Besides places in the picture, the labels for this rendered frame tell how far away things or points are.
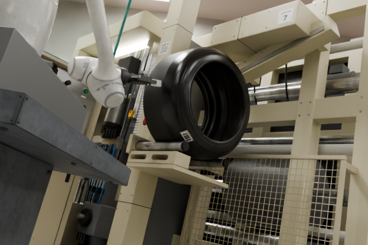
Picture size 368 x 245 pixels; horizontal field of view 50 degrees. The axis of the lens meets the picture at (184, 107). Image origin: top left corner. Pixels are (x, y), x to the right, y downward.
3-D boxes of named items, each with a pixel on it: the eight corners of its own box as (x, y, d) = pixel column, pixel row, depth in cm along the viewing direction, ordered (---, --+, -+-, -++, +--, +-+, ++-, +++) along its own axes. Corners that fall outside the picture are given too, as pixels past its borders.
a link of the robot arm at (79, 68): (95, 78, 169) (107, 93, 160) (60, 71, 159) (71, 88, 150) (104, 56, 165) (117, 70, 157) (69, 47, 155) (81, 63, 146)
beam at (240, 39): (207, 46, 243) (212, 25, 248) (234, 64, 259) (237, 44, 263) (295, 23, 199) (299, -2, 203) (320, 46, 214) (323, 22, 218)
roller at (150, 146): (135, 150, 200) (136, 141, 201) (143, 151, 203) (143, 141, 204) (182, 151, 175) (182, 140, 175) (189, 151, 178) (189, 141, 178)
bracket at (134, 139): (125, 152, 199) (130, 133, 202) (181, 173, 223) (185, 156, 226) (128, 152, 196) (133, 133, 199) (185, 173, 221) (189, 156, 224)
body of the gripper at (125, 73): (122, 65, 165) (141, 69, 171) (111, 68, 171) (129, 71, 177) (121, 82, 164) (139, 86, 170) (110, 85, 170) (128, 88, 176)
